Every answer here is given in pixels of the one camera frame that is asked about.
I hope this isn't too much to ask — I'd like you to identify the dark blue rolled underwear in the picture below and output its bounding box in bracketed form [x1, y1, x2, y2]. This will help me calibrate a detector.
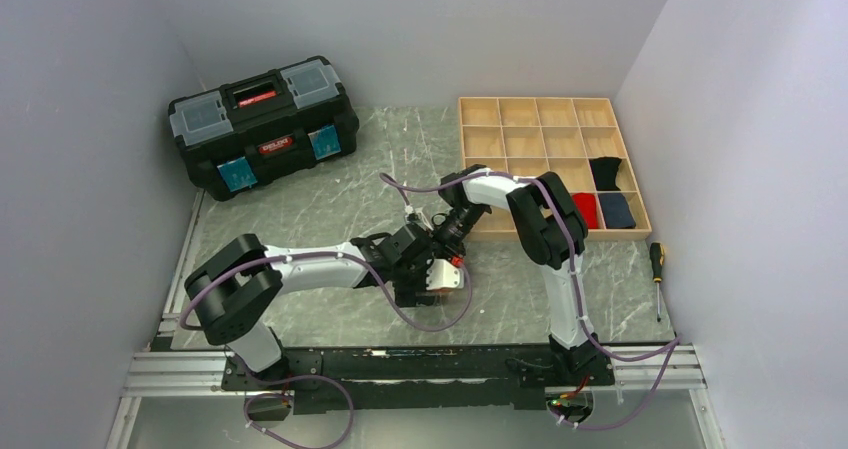
[598, 193, 637, 229]

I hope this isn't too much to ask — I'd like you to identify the black rolled underwear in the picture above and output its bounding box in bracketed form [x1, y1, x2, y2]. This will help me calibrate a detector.
[589, 157, 622, 192]

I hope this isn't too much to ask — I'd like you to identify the wooden compartment tray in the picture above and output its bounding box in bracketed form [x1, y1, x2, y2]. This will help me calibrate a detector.
[458, 97, 652, 241]

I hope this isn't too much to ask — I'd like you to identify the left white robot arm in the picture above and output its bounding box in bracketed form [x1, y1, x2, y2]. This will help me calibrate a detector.
[180, 223, 462, 389]

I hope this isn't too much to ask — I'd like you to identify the yellow black screwdriver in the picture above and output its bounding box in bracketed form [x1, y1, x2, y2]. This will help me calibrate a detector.
[649, 242, 665, 322]

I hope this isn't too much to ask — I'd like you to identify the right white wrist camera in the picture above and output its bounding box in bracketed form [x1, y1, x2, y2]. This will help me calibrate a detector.
[404, 205, 427, 228]

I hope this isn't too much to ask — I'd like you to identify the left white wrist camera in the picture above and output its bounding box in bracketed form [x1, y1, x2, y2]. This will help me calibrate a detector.
[425, 259, 465, 292]

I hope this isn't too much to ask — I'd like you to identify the black plastic toolbox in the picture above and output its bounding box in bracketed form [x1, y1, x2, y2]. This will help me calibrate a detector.
[167, 56, 360, 201]

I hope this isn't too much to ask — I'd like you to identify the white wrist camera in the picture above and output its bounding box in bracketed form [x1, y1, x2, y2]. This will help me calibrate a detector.
[425, 259, 465, 292]
[404, 205, 427, 228]

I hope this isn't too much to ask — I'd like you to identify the red rolled underwear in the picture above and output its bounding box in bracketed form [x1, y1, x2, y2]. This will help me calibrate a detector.
[572, 193, 600, 230]

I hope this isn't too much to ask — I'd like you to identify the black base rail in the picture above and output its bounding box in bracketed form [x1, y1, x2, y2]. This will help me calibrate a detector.
[221, 343, 615, 415]

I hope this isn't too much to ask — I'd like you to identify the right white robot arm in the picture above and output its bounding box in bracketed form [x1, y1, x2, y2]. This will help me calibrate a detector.
[437, 164, 608, 384]

